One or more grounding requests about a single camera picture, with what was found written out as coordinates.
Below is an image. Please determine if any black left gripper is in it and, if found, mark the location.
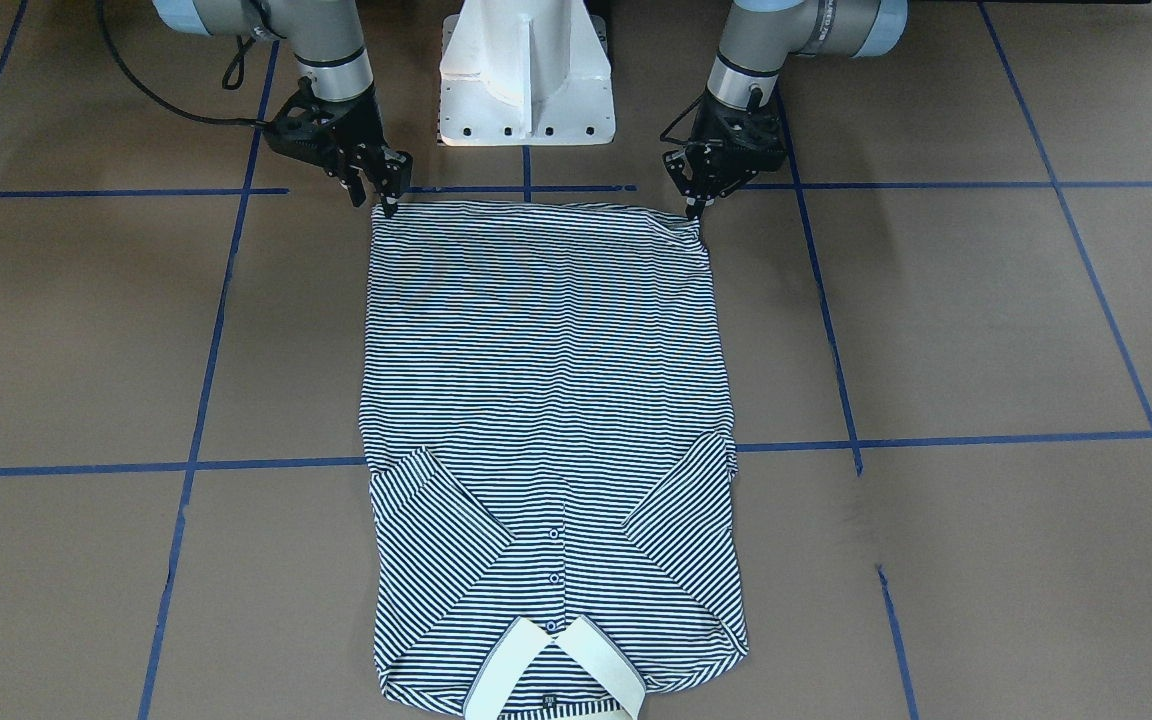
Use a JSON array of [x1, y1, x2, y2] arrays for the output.
[[662, 90, 787, 220]]

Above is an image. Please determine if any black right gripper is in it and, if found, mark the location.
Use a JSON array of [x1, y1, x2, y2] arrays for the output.
[[264, 82, 414, 218]]

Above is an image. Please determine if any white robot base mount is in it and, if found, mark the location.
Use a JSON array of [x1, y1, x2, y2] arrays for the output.
[[435, 1, 617, 147]]

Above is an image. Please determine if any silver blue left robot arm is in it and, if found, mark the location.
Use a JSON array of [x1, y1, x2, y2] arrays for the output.
[[660, 1, 909, 220]]

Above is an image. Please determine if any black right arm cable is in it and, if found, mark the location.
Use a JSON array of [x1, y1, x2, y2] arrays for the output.
[[96, 0, 287, 129]]

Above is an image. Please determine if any blue white striped polo shirt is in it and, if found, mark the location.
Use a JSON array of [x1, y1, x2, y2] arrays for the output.
[[358, 200, 750, 719]]

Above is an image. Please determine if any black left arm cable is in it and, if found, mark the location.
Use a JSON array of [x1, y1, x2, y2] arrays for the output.
[[658, 88, 776, 143]]

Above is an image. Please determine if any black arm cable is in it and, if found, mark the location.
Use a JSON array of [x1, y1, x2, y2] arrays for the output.
[[658, 88, 776, 143], [96, 0, 287, 129]]

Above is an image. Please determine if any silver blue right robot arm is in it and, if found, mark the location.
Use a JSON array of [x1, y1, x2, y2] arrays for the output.
[[154, 1, 414, 217]]

